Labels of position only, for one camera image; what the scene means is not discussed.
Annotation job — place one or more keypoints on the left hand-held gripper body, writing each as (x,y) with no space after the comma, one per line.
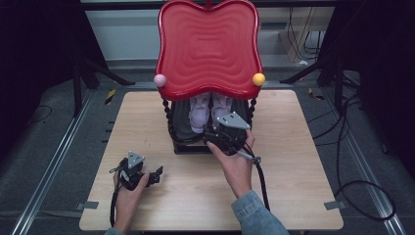
(132,173)

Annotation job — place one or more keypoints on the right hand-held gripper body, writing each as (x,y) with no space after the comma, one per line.
(228,137)

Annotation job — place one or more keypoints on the purple child sandal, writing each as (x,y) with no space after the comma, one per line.
(221,107)
(199,112)

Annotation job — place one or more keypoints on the red and black two-tier rack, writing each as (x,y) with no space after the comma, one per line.
(208,49)

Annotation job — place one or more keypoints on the person's left hand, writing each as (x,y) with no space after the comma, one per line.
(125,205)

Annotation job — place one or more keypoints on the person's right hand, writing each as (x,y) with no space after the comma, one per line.
(236,173)

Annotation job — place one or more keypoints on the grey tape piece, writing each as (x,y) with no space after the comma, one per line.
(87,205)
(335,205)

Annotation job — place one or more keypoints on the yellow and black floor tape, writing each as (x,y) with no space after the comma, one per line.
(314,94)
(110,96)

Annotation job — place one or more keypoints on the black metal stand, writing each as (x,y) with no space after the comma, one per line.
(77,94)
(339,88)

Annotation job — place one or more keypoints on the light wooden cabinet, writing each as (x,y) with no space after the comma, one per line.
(295,49)

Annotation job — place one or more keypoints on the black curtain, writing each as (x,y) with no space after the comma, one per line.
(39,49)
(385,65)

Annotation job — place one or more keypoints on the metal floor rail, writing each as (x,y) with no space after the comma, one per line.
(55,163)
(362,169)

